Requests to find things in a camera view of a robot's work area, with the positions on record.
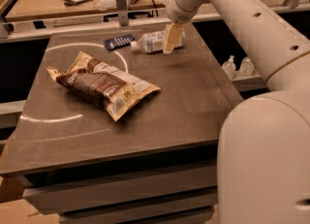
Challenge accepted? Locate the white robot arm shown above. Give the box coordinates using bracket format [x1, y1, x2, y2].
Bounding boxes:
[164, 0, 310, 224]

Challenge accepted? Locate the right clear sanitizer bottle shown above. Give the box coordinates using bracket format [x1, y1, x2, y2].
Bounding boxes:
[239, 57, 255, 76]

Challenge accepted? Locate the clear plastic bottle white cap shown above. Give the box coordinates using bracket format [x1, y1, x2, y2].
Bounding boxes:
[130, 30, 186, 54]

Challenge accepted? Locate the blue snack packet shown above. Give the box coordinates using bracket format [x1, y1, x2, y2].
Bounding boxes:
[104, 34, 135, 50]

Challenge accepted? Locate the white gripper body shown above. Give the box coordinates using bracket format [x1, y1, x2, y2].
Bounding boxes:
[166, 0, 205, 24]

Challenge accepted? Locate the clear sanitizer bottle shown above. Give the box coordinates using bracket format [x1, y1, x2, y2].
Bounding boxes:
[239, 57, 255, 76]
[222, 55, 236, 80]

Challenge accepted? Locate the grey drawer cabinet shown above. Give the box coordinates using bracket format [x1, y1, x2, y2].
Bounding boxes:
[1, 25, 240, 224]

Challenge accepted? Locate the left clear sanitizer bottle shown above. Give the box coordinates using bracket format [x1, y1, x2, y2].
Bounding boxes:
[222, 55, 236, 80]

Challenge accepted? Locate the brown chip bag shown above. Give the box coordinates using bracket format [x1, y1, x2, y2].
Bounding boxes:
[46, 51, 160, 121]

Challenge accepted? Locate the grey metal post left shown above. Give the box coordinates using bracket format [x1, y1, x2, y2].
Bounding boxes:
[116, 0, 129, 26]

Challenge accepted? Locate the black cable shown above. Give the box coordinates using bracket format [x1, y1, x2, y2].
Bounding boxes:
[141, 0, 160, 18]

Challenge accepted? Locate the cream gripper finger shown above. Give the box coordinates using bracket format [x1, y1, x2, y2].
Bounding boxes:
[163, 23, 184, 54]

